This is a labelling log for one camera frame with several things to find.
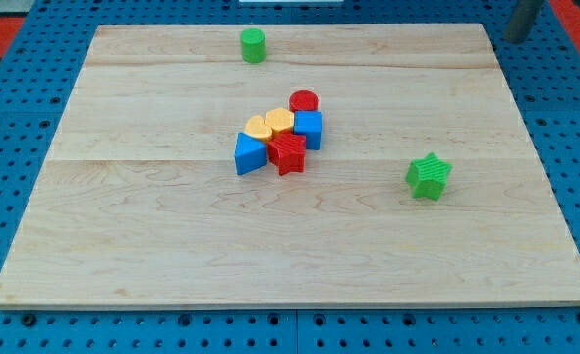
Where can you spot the yellow heart block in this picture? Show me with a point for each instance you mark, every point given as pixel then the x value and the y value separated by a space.
pixel 257 128

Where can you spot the blue cube block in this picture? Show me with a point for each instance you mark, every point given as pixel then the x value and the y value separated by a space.
pixel 310 125

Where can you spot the red cylinder block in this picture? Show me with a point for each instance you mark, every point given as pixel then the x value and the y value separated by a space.
pixel 303 100

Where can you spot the grey robot arm stick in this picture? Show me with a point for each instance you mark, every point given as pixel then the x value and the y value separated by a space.
pixel 522 20

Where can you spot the blue triangle block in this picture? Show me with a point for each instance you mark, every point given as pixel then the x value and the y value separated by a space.
pixel 250 154

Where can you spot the red star block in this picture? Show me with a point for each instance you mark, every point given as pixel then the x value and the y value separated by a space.
pixel 287 152

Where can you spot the light wooden board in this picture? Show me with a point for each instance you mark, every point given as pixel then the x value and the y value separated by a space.
pixel 138 204

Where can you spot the green cylinder block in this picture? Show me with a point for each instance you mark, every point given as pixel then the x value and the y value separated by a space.
pixel 253 45

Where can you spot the green star block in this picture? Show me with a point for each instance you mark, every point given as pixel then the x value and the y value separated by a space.
pixel 428 176

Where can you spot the yellow hexagon block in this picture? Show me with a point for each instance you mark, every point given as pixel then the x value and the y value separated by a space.
pixel 280 120

